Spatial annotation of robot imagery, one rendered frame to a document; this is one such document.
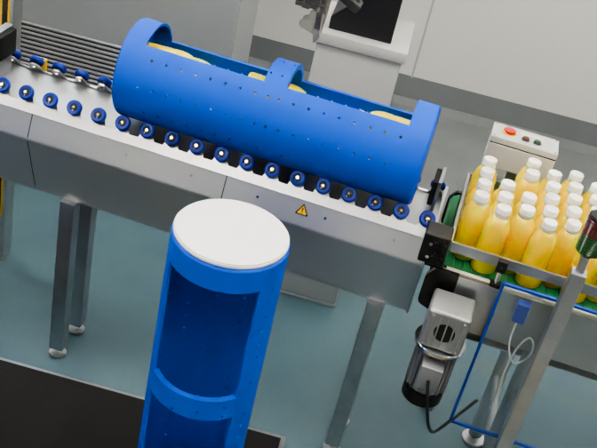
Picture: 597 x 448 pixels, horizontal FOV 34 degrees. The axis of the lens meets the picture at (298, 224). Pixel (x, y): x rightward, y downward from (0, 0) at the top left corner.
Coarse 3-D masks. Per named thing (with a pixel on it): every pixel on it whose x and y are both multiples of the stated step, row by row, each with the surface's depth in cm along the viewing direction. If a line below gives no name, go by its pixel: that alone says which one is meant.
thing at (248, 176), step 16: (0, 96) 285; (32, 112) 283; (48, 112) 283; (80, 128) 281; (96, 128) 281; (128, 144) 280; (144, 144) 279; (160, 144) 279; (192, 160) 277; (208, 160) 277; (240, 176) 276; (256, 176) 275; (288, 192) 274; (304, 192) 274; (336, 208) 272; (352, 208) 272; (368, 208) 271; (384, 224) 270; (400, 224) 270
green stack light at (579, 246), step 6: (582, 234) 229; (582, 240) 228; (588, 240) 227; (594, 240) 226; (576, 246) 231; (582, 246) 229; (588, 246) 228; (594, 246) 227; (582, 252) 229; (588, 252) 228; (594, 252) 228; (594, 258) 229
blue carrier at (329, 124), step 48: (144, 48) 267; (192, 48) 287; (144, 96) 268; (192, 96) 265; (240, 96) 263; (288, 96) 261; (336, 96) 283; (240, 144) 270; (288, 144) 264; (336, 144) 260; (384, 144) 258; (384, 192) 266
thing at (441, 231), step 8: (432, 224) 259; (440, 224) 259; (432, 232) 255; (440, 232) 256; (448, 232) 257; (424, 240) 256; (432, 240) 255; (440, 240) 254; (448, 240) 254; (424, 248) 257; (432, 248) 256; (440, 248) 255; (448, 248) 255; (424, 256) 258; (432, 256) 257; (440, 256) 256; (432, 264) 259; (440, 264) 258
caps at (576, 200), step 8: (576, 176) 277; (576, 184) 273; (592, 184) 275; (576, 192) 272; (568, 200) 267; (576, 200) 266; (592, 200) 269; (568, 208) 261; (576, 208) 262; (592, 208) 263; (576, 216) 260; (568, 224) 255; (576, 224) 254
